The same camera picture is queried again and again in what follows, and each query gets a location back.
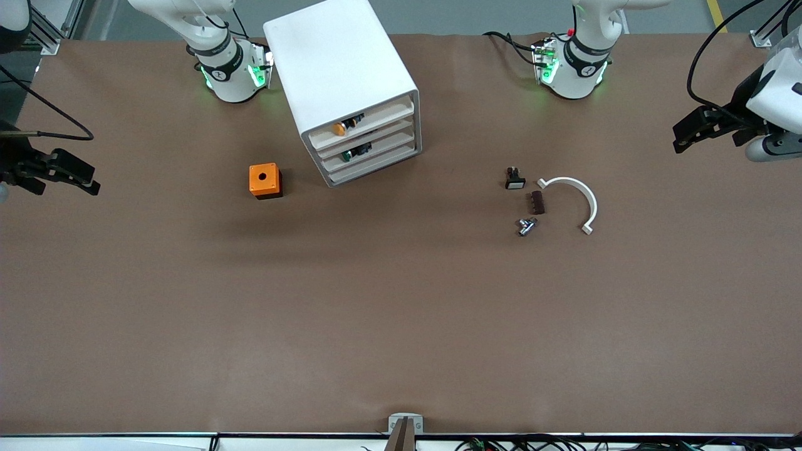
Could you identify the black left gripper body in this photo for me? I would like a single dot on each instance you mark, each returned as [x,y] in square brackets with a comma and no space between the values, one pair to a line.
[744,102]

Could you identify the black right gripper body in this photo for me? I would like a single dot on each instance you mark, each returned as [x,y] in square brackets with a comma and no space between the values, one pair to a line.
[14,159]

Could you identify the green push button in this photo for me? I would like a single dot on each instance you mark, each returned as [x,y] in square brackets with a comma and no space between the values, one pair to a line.
[348,156]

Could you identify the white plastic drawer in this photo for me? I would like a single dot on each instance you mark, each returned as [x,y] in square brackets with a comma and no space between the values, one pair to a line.
[388,114]
[388,129]
[388,157]
[388,143]

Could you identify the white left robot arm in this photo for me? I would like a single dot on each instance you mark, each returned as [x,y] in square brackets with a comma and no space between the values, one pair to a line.
[579,69]

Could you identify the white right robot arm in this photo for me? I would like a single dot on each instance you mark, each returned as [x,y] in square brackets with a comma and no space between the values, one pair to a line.
[229,75]

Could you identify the black white rectangular button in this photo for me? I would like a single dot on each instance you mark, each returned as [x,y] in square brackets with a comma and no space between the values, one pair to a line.
[515,181]

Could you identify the orange push button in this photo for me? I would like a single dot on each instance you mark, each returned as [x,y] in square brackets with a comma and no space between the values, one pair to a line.
[339,128]

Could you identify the white drawer cabinet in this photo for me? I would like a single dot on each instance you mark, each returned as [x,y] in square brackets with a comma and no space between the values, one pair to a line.
[332,56]

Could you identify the brown terminal block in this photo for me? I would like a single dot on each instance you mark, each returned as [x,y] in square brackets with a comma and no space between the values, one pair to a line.
[537,203]

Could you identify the small silver metal connector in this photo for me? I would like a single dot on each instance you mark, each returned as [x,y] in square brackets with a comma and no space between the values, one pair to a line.
[526,227]

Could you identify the brown table mat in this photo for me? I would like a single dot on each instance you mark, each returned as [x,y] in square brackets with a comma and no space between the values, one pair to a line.
[401,313]

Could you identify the brown flat bar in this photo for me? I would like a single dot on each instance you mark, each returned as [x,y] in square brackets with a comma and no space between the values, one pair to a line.
[401,438]

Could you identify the aluminium frame post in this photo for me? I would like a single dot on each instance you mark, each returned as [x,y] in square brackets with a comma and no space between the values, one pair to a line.
[759,39]
[50,44]

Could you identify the white curved plastic bracket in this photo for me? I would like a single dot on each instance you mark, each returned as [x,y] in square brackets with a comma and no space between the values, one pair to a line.
[586,194]

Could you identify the orange button enclosure box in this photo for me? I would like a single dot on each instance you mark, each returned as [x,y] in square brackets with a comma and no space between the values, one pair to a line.
[264,178]

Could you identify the white table edge rail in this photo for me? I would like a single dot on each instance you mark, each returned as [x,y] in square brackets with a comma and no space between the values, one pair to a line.
[125,442]

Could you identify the grey metal bracket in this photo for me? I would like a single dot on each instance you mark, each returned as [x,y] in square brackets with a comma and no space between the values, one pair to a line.
[395,418]

